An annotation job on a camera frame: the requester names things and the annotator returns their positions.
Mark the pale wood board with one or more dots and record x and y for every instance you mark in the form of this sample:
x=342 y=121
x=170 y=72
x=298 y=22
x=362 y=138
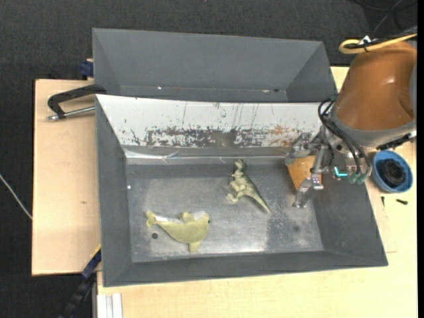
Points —
x=64 y=184

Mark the small black screw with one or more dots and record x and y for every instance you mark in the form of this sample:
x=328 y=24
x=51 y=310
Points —
x=402 y=201

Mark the blue bowl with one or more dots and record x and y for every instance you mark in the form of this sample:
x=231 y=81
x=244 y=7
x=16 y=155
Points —
x=381 y=177

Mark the grey metal bin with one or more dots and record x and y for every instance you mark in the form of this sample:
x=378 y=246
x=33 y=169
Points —
x=212 y=210

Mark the yellow-green plush seal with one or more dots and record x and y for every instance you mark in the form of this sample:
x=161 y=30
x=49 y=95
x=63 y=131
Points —
x=187 y=229

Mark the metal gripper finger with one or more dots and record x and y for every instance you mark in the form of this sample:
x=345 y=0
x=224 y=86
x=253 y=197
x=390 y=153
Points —
x=302 y=146
x=306 y=190

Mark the green toy dinosaur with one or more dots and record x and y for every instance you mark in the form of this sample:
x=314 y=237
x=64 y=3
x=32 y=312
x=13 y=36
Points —
x=244 y=187

